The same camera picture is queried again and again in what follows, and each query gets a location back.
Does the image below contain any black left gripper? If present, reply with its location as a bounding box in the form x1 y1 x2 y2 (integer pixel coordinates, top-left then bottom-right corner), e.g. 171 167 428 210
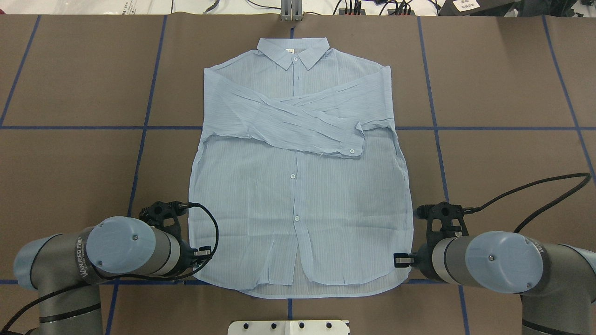
180 242 211 272

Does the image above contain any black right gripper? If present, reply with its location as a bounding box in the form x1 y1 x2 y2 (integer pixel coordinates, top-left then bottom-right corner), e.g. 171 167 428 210
393 247 431 277

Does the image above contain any light blue button-up shirt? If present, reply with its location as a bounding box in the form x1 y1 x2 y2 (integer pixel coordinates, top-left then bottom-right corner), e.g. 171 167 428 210
188 38 413 299

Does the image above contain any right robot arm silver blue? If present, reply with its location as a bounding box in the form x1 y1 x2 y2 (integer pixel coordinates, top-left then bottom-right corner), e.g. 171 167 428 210
393 231 596 335

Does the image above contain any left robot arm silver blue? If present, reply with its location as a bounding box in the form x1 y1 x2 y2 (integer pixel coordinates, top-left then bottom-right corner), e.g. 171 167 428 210
1 216 217 335

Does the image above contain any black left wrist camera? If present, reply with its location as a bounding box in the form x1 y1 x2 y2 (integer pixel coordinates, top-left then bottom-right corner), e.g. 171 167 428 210
138 201 190 237

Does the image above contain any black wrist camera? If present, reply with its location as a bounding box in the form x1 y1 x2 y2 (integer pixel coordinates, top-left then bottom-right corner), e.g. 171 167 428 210
415 201 473 245
138 201 190 237

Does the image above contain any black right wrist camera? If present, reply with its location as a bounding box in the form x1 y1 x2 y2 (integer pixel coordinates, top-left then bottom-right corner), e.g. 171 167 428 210
415 201 473 245

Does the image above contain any white pedestal base plate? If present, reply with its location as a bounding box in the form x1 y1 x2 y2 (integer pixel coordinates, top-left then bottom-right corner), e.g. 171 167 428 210
227 320 351 335

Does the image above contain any aluminium frame post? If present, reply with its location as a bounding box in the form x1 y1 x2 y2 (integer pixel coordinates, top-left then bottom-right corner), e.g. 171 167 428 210
280 0 304 22

